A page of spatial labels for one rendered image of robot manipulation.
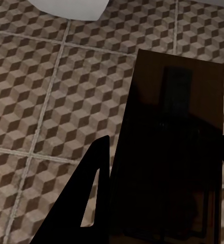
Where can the mousetrap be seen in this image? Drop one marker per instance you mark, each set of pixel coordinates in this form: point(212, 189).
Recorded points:
point(166, 181)

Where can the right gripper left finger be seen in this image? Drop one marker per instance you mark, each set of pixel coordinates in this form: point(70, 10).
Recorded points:
point(62, 225)

